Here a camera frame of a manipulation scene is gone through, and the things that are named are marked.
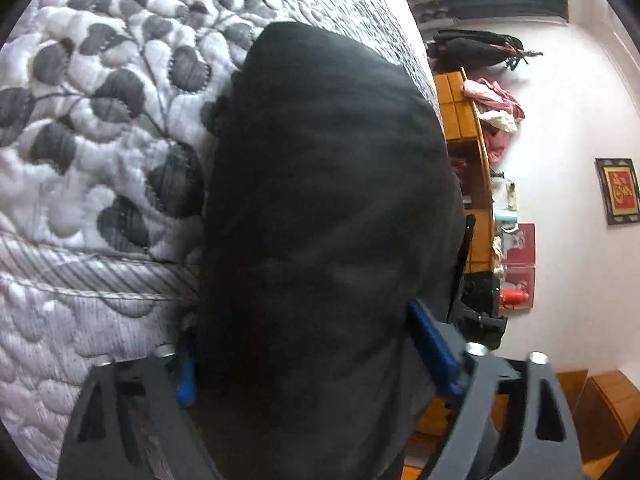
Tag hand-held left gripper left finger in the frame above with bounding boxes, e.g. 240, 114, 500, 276
57, 330, 221, 480

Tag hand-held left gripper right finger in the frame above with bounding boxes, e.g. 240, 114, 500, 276
407, 300, 583, 480

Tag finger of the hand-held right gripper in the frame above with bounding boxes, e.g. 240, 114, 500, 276
447, 212, 507, 351

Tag black pants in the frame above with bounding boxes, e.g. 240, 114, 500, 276
192, 21, 468, 480

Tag red bottle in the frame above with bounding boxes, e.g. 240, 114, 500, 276
498, 287, 529, 309

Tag low wooden furniture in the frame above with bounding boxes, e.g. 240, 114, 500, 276
555, 367, 634, 467

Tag white crumpled cloth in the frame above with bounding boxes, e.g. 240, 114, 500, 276
477, 110, 519, 134

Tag yellow wooden cabinet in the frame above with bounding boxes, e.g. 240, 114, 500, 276
432, 70, 497, 274

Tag pink garment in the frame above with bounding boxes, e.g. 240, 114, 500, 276
460, 77, 527, 163

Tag grey quilted bedspread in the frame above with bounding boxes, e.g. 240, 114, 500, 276
0, 0, 446, 476

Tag black bag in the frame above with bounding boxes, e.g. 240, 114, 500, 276
425, 30, 544, 69

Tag red wall poster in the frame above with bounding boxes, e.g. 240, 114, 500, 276
501, 266, 537, 312
504, 222, 537, 266

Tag framed red wall picture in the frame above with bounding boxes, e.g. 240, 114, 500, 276
595, 157, 640, 226

